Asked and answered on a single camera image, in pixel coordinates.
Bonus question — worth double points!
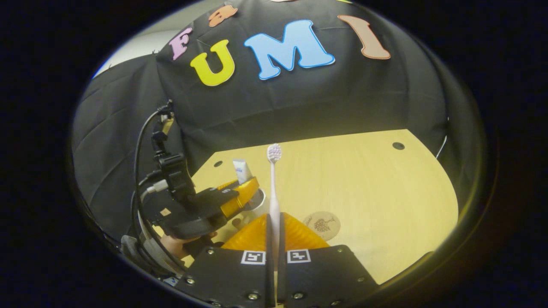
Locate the black backdrop cloth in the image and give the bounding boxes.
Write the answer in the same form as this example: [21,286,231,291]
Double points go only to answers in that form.
[72,0,471,240]

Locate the round wooden coaster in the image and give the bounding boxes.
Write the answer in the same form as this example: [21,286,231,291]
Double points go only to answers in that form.
[303,211,341,241]

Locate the white cup with wooden handle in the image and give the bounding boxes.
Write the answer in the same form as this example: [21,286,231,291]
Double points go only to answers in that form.
[244,187,267,212]

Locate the pink toothbrush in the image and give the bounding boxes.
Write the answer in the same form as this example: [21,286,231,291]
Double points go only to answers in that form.
[267,143,283,257]

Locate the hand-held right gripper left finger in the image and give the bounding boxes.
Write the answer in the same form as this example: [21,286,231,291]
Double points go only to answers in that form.
[178,213,274,308]

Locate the white toothpaste tube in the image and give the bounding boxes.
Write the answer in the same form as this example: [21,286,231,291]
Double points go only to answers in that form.
[232,159,250,185]

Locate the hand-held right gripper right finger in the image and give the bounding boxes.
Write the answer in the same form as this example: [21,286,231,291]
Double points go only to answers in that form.
[276,213,379,308]

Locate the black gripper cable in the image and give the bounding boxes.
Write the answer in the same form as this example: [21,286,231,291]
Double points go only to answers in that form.
[134,109,172,261]

